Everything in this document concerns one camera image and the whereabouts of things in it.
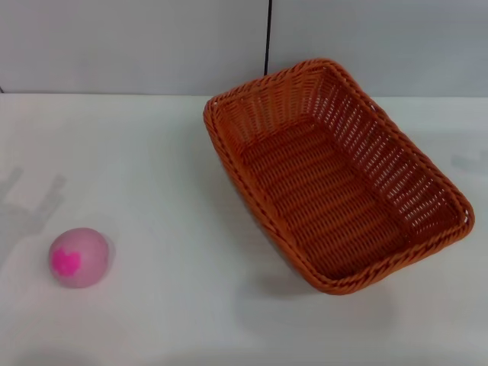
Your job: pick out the pink ball with magenta patch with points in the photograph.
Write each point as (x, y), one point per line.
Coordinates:
(85, 244)

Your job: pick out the orange woven rectangular basket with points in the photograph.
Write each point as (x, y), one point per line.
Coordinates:
(316, 198)

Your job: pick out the black vertical wall strip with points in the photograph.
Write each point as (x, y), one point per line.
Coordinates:
(267, 38)

